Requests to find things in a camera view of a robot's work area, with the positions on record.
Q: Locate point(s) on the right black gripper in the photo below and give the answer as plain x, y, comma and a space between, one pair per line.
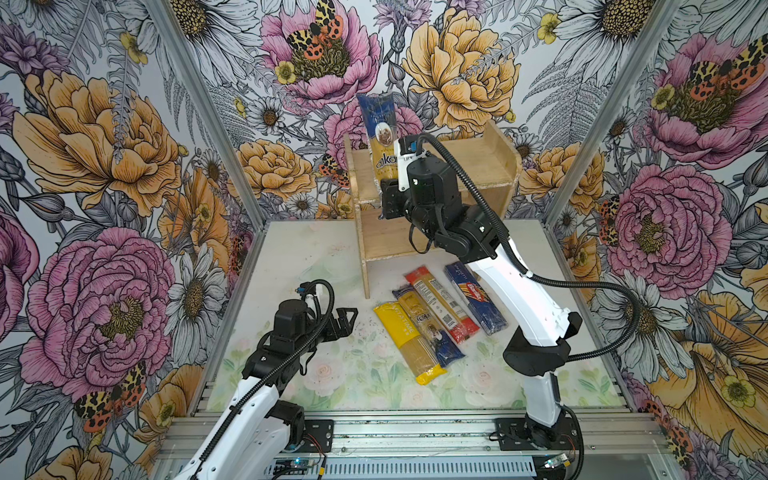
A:
392, 195

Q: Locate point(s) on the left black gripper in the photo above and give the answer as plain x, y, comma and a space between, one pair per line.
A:
345, 327

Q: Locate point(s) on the yellow spaghetti bag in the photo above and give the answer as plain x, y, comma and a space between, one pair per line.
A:
412, 345

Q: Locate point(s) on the dark blue spaghetti bag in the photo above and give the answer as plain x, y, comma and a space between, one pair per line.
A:
380, 123

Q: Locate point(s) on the blue gold spaghetti bag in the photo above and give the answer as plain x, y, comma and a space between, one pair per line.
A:
439, 339

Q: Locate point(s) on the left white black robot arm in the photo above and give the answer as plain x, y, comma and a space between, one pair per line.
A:
257, 423

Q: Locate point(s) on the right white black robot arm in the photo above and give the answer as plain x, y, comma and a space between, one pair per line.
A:
539, 344

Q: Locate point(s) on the wooden two-tier shelf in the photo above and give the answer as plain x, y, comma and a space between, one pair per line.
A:
491, 161

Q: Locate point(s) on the red clear spaghetti bag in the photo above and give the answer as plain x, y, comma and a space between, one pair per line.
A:
447, 310

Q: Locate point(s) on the blue Barilla spaghetti box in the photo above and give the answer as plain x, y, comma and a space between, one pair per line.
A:
481, 308

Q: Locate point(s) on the small green circuit board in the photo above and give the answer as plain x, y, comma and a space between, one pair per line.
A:
295, 466

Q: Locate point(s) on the right small circuit board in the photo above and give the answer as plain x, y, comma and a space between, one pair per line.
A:
561, 460

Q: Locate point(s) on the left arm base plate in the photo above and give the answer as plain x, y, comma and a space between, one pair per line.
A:
318, 436

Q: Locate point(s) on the aluminium front rail frame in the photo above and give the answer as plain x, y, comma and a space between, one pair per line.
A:
616, 444

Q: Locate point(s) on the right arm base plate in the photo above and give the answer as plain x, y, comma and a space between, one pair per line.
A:
523, 434

